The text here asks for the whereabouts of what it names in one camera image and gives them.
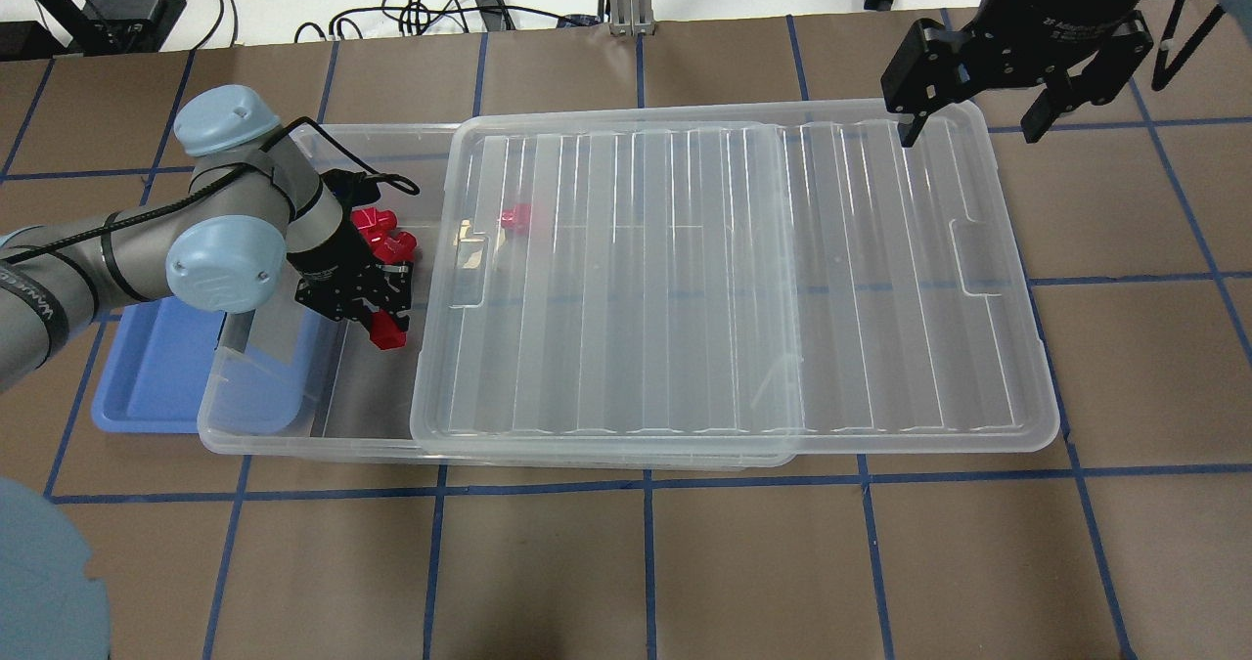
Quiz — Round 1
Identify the blue plastic tray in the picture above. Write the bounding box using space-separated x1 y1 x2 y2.
91 298 324 436

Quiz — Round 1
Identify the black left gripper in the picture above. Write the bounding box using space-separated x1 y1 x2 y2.
293 240 414 331

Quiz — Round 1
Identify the clear plastic storage box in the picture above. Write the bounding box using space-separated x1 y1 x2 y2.
198 121 798 468

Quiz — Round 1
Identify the clear plastic box lid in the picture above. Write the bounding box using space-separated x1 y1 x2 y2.
409 99 1059 467

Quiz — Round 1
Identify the red block in box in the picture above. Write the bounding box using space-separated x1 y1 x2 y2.
351 208 397 242
376 232 419 264
358 228 392 253

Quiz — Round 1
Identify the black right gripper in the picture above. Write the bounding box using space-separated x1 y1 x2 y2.
881 0 1153 148

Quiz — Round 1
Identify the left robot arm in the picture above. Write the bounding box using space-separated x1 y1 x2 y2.
1 84 421 388

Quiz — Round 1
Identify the red block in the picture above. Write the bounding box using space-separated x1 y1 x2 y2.
368 311 408 351
376 232 419 264
358 228 392 253
500 202 532 235
351 208 397 242

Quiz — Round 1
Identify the red block under lid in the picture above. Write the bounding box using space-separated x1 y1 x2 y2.
500 202 532 235

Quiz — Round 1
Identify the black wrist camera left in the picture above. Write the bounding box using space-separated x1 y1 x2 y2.
321 169 381 210

